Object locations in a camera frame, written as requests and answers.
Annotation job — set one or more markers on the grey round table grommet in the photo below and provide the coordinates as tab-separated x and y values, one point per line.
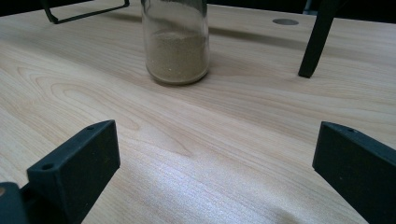
285	21

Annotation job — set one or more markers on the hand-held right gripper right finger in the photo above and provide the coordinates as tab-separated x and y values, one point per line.
358	165

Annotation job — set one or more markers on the glass jar of brown powder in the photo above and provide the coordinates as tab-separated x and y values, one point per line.
176	53

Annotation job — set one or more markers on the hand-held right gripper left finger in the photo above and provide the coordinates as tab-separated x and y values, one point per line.
74	168

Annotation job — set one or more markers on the black metal stand leg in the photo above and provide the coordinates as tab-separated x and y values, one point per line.
317	37

